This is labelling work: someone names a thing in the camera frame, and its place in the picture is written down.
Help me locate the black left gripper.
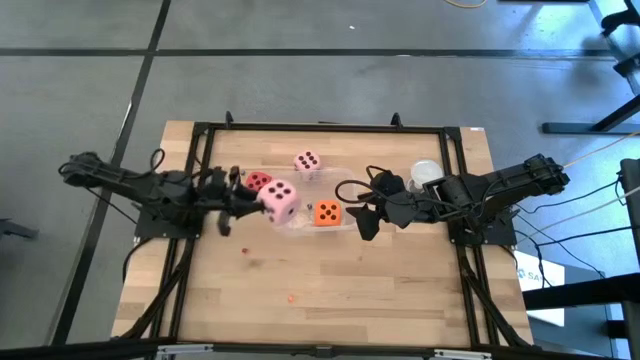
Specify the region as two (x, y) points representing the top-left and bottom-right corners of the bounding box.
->
(192, 167), (266, 236)

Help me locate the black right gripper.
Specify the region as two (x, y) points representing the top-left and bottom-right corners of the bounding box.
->
(345, 172), (434, 242)

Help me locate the large red foam die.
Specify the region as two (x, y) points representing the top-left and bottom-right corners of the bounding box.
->
(244, 171), (274, 193)

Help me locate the large orange foam die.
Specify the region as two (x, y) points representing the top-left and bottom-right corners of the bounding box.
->
(313, 199), (343, 228)

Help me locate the large pink foam die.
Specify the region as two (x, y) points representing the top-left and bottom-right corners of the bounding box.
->
(256, 178), (303, 225)
(293, 150), (322, 173)

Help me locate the clear plastic storage bin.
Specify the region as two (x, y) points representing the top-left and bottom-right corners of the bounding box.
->
(272, 167), (361, 237)

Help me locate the white mushroom-shaped lamp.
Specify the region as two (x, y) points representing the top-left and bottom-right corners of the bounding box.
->
(409, 158), (445, 194)

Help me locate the white printed box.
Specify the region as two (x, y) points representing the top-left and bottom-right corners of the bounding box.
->
(513, 249), (566, 327)

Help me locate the grey furniture foot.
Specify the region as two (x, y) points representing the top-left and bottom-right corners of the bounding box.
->
(0, 218), (40, 240)

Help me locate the black floor stand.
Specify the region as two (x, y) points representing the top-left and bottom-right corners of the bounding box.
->
(542, 0), (640, 135)

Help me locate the black horizontal bar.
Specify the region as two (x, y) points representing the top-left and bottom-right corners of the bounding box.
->
(522, 272), (640, 311)

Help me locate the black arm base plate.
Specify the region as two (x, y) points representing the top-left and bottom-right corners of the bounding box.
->
(134, 199), (202, 240)
(448, 209), (518, 247)

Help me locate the black metal table frame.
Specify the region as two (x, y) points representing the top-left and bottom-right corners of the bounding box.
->
(112, 110), (534, 351)

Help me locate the beige floor cable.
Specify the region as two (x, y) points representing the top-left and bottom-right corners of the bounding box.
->
(514, 185), (640, 236)

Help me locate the black camera rail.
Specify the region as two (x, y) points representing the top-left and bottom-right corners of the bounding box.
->
(0, 337), (640, 360)

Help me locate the black floor cable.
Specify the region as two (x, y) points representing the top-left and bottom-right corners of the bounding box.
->
(514, 224), (640, 249)

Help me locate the yellow floor cord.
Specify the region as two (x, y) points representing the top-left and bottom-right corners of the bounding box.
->
(562, 130), (640, 169)

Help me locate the black vertical post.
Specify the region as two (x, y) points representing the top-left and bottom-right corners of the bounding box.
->
(618, 157), (640, 360)

